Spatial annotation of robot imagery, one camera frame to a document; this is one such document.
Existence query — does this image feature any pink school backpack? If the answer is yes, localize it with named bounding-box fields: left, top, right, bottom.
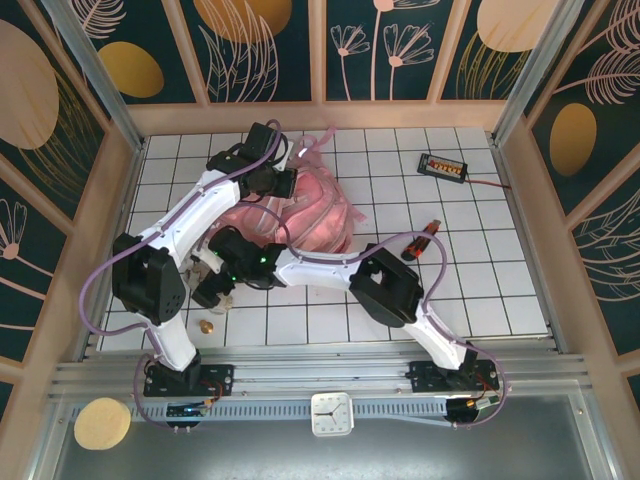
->
left=214, top=127, right=370, bottom=256

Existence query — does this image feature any small black controller board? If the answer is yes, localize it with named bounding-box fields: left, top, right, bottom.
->
left=166, top=399, right=221, bottom=419

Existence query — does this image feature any white square clock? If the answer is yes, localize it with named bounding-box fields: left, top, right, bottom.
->
left=309, top=392, right=357, bottom=439

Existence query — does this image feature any round yellow sponge disc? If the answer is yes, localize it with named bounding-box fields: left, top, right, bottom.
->
left=73, top=397, right=132, bottom=450

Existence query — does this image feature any orange black utility knife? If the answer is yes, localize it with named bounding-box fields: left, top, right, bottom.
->
left=401, top=218, right=445, bottom=262

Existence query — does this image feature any black board with orange connectors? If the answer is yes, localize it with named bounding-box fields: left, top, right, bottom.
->
left=417, top=152, right=470, bottom=182

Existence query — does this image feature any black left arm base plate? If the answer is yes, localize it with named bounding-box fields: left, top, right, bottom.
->
left=143, top=363, right=236, bottom=399

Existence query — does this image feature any white slotted cable duct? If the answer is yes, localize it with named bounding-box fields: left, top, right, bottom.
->
left=72, top=398, right=451, bottom=429

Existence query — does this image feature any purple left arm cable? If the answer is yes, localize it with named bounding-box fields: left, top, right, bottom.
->
left=79, top=118, right=291, bottom=432

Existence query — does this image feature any aluminium mounting rail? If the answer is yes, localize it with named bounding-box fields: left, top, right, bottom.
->
left=49, top=349, right=591, bottom=401

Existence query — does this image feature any aluminium frame post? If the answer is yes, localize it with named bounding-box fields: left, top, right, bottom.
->
left=488, top=0, right=599, bottom=147
left=39, top=0, right=147, bottom=154

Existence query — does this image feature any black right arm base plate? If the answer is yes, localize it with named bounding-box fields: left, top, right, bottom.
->
left=409, top=359, right=500, bottom=396

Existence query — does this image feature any thin red black wire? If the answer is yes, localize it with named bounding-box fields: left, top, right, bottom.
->
left=464, top=174, right=512, bottom=191

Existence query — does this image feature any small controller board with wires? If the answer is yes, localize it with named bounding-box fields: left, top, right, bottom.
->
left=464, top=396, right=503, bottom=412

